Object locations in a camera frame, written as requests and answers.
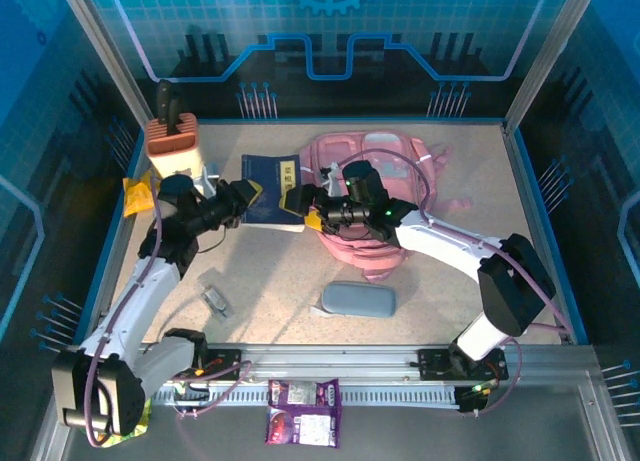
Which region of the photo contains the dark blue book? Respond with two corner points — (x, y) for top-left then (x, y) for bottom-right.
(239, 153), (306, 232)

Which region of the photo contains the pink student backpack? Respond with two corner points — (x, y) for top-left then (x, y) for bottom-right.
(299, 133), (474, 285)

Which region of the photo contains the grey pencil case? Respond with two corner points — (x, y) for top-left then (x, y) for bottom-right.
(309, 280), (398, 320)

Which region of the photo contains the yellow snack bag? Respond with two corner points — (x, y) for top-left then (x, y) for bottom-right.
(122, 173), (161, 218)

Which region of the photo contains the green chips bag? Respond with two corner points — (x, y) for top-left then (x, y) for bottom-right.
(102, 398), (154, 448)

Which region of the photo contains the beige knife block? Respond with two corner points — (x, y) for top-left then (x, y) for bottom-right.
(144, 111), (216, 198)

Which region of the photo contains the purple packet silver label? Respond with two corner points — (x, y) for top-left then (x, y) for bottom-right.
(268, 378), (341, 408)

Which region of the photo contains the purple packet red picture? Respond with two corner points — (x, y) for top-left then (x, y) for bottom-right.
(264, 405), (341, 450)

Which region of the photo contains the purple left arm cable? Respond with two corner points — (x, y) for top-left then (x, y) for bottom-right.
(82, 190), (254, 447)

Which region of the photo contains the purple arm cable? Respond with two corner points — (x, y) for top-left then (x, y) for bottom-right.
(329, 149), (574, 417)
(82, 190), (254, 447)

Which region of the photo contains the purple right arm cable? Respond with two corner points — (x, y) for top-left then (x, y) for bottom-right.
(329, 149), (574, 417)

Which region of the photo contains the black handled knife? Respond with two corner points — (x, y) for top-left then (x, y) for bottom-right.
(156, 79), (184, 135)

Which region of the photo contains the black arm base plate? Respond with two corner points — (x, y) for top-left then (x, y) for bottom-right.
(197, 348), (245, 382)
(417, 348), (509, 382)

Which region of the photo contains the grey slotted cable duct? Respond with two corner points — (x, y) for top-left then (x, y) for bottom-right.
(152, 383), (461, 407)

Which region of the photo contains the aluminium frame post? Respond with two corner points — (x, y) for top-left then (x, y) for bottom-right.
(54, 0), (156, 127)
(502, 0), (601, 132)

